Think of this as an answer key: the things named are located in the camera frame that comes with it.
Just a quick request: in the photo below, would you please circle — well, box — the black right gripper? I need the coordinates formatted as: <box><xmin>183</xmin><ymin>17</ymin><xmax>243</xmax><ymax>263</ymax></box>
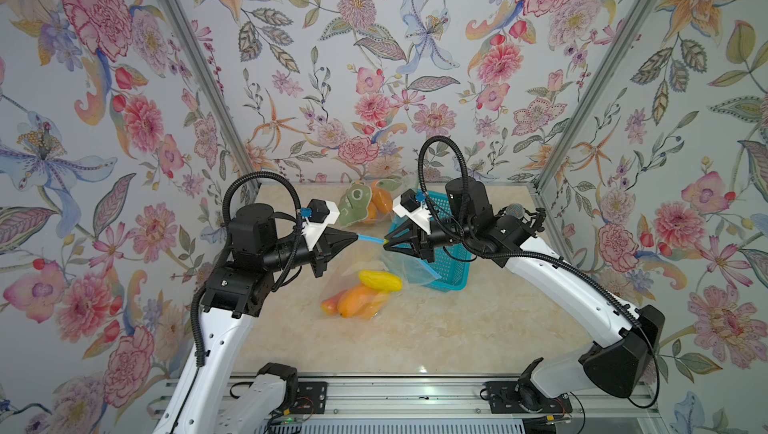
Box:
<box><xmin>387</xmin><ymin>222</ymin><xmax>478</xmax><ymax>267</ymax></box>

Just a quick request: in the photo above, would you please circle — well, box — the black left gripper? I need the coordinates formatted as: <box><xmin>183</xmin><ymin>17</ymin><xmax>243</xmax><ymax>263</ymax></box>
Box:
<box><xmin>260</xmin><ymin>228</ymin><xmax>357</xmax><ymax>279</ymax></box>

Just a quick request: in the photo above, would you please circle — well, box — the yellow mango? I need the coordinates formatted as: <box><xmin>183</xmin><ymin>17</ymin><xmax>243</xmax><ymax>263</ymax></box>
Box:
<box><xmin>358</xmin><ymin>270</ymin><xmax>404</xmax><ymax>292</ymax></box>

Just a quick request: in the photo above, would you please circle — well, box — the clear zip-top bag blue zipper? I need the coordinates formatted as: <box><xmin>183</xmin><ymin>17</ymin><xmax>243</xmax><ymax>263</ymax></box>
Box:
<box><xmin>319</xmin><ymin>236</ymin><xmax>438</xmax><ymax>320</ymax></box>

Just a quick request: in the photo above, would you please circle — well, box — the red mango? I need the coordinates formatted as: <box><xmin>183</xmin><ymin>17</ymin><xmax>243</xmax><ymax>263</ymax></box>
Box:
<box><xmin>321</xmin><ymin>291</ymin><xmax>346</xmax><ymax>316</ymax></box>

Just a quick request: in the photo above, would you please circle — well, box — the clear zip-top bag green print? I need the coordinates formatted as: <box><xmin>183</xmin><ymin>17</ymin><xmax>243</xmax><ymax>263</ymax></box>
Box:
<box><xmin>337</xmin><ymin>179</ymin><xmax>403</xmax><ymax>228</ymax></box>

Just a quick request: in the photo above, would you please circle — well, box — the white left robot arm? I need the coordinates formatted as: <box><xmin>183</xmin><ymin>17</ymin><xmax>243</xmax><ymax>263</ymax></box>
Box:
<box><xmin>154</xmin><ymin>199</ymin><xmax>358</xmax><ymax>433</ymax></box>

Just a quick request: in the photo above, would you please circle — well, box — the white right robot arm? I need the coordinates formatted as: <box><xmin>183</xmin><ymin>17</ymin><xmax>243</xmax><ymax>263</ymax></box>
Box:
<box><xmin>385</xmin><ymin>179</ymin><xmax>665</xmax><ymax>412</ymax></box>

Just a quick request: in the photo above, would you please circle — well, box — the teal plastic basket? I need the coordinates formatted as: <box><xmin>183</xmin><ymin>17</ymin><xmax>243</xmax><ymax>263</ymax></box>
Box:
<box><xmin>389</xmin><ymin>192</ymin><xmax>473</xmax><ymax>292</ymax></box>

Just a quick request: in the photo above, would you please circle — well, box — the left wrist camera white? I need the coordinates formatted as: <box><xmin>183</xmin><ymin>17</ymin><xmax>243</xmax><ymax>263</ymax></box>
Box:
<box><xmin>300</xmin><ymin>199</ymin><xmax>340</xmax><ymax>251</ymax></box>

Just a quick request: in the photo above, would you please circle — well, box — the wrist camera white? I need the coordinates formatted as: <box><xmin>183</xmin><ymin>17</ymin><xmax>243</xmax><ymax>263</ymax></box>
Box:
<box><xmin>393</xmin><ymin>189</ymin><xmax>438</xmax><ymax>235</ymax></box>
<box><xmin>300</xmin><ymin>199</ymin><xmax>340</xmax><ymax>251</ymax></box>

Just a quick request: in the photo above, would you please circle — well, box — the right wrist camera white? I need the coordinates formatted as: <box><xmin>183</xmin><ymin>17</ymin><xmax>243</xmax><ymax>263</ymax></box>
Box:
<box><xmin>393</xmin><ymin>189</ymin><xmax>438</xmax><ymax>235</ymax></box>

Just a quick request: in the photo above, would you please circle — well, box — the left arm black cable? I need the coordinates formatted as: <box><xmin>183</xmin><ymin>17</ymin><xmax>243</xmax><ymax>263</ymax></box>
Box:
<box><xmin>190</xmin><ymin>171</ymin><xmax>304</xmax><ymax>369</ymax></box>

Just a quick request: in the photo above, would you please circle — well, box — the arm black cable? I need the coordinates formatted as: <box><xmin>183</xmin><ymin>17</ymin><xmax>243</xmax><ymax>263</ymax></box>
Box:
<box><xmin>190</xmin><ymin>171</ymin><xmax>304</xmax><ymax>369</ymax></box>
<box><xmin>418</xmin><ymin>135</ymin><xmax>661</xmax><ymax>410</ymax></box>

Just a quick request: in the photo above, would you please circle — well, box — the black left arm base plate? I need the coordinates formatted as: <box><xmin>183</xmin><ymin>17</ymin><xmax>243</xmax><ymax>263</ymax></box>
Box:
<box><xmin>271</xmin><ymin>381</ymin><xmax>328</xmax><ymax>416</ymax></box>

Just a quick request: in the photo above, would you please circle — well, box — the aluminium front rail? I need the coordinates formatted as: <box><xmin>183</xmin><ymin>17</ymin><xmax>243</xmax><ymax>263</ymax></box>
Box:
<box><xmin>288</xmin><ymin>375</ymin><xmax>660</xmax><ymax>421</ymax></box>

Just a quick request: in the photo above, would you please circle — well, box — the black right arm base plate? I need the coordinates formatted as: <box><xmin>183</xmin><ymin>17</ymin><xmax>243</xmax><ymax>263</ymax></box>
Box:
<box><xmin>480</xmin><ymin>380</ymin><xmax>572</xmax><ymax>415</ymax></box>

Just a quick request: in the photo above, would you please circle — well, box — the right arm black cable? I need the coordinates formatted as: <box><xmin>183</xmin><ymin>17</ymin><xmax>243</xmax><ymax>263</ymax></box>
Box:
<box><xmin>418</xmin><ymin>135</ymin><xmax>661</xmax><ymax>410</ymax></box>

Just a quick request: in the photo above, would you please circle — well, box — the aluminium corner post left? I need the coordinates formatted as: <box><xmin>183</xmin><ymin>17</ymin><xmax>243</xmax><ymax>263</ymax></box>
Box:
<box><xmin>158</xmin><ymin>0</ymin><xmax>253</xmax><ymax>175</ymax></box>

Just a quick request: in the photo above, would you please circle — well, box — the aluminium corner post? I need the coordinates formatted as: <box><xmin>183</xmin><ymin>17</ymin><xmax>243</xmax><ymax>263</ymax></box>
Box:
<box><xmin>533</xmin><ymin>0</ymin><xmax>685</xmax><ymax>192</ymax></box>
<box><xmin>158</xmin><ymin>0</ymin><xmax>253</xmax><ymax>175</ymax></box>

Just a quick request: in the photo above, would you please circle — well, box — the aluminium corner post right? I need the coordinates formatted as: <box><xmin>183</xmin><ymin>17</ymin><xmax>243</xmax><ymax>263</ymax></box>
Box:
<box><xmin>533</xmin><ymin>0</ymin><xmax>685</xmax><ymax>192</ymax></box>

